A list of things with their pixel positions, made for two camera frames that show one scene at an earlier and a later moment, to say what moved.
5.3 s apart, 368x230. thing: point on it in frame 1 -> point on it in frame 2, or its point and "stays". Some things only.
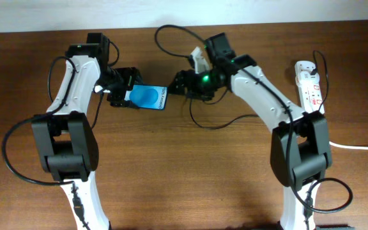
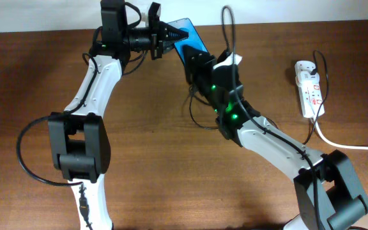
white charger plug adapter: (305, 78) stays
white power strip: (311, 97) stays
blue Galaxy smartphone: (147, 96) -> (193, 39)
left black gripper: (117, 99) -> (158, 34)
